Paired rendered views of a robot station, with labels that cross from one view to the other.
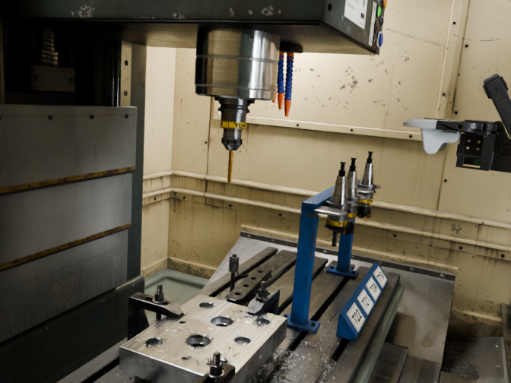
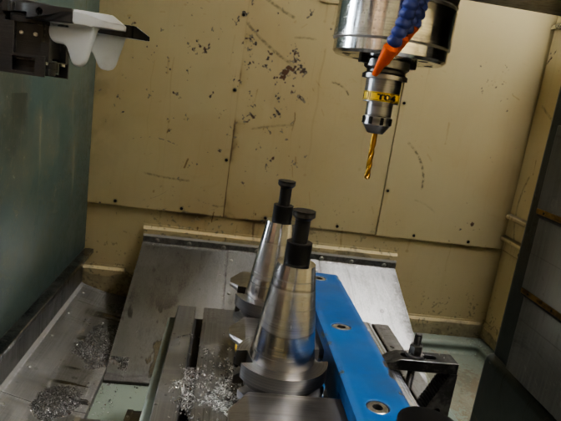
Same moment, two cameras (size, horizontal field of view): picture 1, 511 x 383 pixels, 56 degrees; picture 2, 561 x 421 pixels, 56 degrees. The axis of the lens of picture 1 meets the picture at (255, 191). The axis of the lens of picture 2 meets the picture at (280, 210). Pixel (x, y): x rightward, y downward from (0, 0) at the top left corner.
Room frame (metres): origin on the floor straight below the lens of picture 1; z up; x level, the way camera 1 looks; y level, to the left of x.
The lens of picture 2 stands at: (1.55, -0.44, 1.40)
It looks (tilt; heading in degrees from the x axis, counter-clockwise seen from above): 12 degrees down; 149
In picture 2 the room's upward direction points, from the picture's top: 8 degrees clockwise
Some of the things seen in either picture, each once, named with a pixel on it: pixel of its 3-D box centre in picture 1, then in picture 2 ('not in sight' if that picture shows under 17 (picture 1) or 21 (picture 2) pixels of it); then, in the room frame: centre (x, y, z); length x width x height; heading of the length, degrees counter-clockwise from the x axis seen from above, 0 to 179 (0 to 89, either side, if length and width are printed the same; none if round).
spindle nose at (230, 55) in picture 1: (236, 66); (396, 14); (0.96, 0.05, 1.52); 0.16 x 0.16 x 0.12
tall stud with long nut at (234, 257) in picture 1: (233, 275); not in sight; (1.29, 0.05, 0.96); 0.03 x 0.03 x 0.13
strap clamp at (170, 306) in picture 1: (156, 314); (414, 375); (0.99, 0.20, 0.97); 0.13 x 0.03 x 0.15; 66
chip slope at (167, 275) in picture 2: not in sight; (275, 323); (0.35, 0.32, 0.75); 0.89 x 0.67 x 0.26; 66
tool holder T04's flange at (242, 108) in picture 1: (234, 105); (386, 70); (0.96, 0.05, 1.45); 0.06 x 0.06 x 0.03
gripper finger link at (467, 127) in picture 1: (461, 126); not in sight; (0.82, -0.34, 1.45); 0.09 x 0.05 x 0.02; 86
